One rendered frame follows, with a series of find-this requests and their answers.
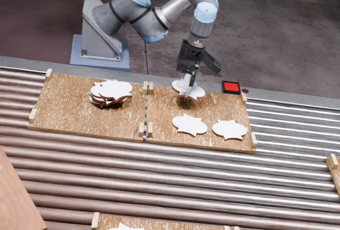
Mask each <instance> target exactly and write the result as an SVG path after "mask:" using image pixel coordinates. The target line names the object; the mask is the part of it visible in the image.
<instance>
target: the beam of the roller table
mask: <svg viewBox="0 0 340 230"><path fill-rule="evenodd" d="M0 69H6V70H14V71H22V72H30V73H38V74H46V73H47V70H48V69H52V73H58V74H66V75H73V76H81V77H88V78H96V79H103V80H111V81H114V80H115V79H116V80H117V81H119V82H127V83H134V84H142V85H143V83H144V81H147V82H148V83H147V87H148V85H149V82H150V81H151V82H153V85H156V86H165V87H172V82H174V81H176V80H178V81H180V80H181V79H178V78H170V77H162V76H155V75H147V74H139V73H131V72H123V71H115V70H107V69H100V68H92V67H84V66H76V65H68V64H60V63H52V62H45V61H37V60H29V59H21V58H13V57H5V56H0ZM194 83H197V86H198V87H200V88H202V89H203V90H204V91H207V92H213V93H222V94H224V93H223V89H222V84H217V83H210V82H202V81H194ZM242 89H246V90H248V91H249V92H248V93H245V95H246V98H247V100H251V101H259V102H267V103H275V104H283V105H291V106H299V107H307V108H315V109H323V110H331V111H339V112H340V99H332V98H325V97H317V96H309V95H301V94H293V93H285V92H280V91H272V90H265V89H257V88H249V87H241V86H240V90H241V93H242ZM240 95H241V94H240ZM240 95H239V96H240Z"/></svg>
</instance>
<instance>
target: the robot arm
mask: <svg viewBox="0 0 340 230"><path fill-rule="evenodd" d="M150 5H151V1H150V0H111V1H110V2H108V3H106V4H102V5H99V6H96V7H95V8H93V9H92V14H93V17H94V20H95V21H96V23H97V25H98V26H99V27H100V29H101V30H102V31H103V32H104V33H105V34H107V35H108V36H114V35H115V34H116V33H117V32H118V30H119V29H120V28H121V26H122V25H123V24H124V23H125V22H127V21H129V22H130V24H131V25H132V26H133V27H134V29H135V30H136V32H137V33H138V34H139V35H140V38H142V39H143V40H144V42H146V43H154V42H157V41H159V40H161V39H162V38H164V37H165V36H166V35H167V34H168V29H169V28H170V26H171V23H172V22H174V21H175V20H177V19H178V18H179V17H181V16H182V15H183V14H185V13H186V12H188V11H189V10H191V9H192V8H194V9H195V12H194V17H193V21H192V24H191V28H190V31H189V35H188V38H187V40H186V39H183V42H182V45H181V49H180V51H179V55H178V58H177V62H178V64H177V68H176V71H178V72H180V73H182V74H185V78H184V79H183V80H180V81H178V82H177V85H178V86H179V87H180V88H182V89H184V90H186V91H187V92H186V95H185V97H187V96H188V95H189V94H190V93H191V90H192V87H193V84H194V81H195V77H196V74H197V72H198V69H199V64H200V62H201V61H202V62H203V63H205V64H206V65H207V66H208V67H209V68H210V69H211V70H212V71H213V72H215V73H216V74H218V73H219V72H220V71H221V64H220V63H219V62H218V61H216V60H215V59H214V58H213V57H212V56H211V55H210V54H209V53H208V52H206V51H205V47H206V46H207V42H208V39H209V36H210V33H211V30H212V27H213V24H214V21H215V19H216V16H217V12H218V9H219V4H218V1H217V0H170V1H169V2H167V3H166V4H164V5H163V6H162V7H154V8H153V9H151V8H150Z"/></svg>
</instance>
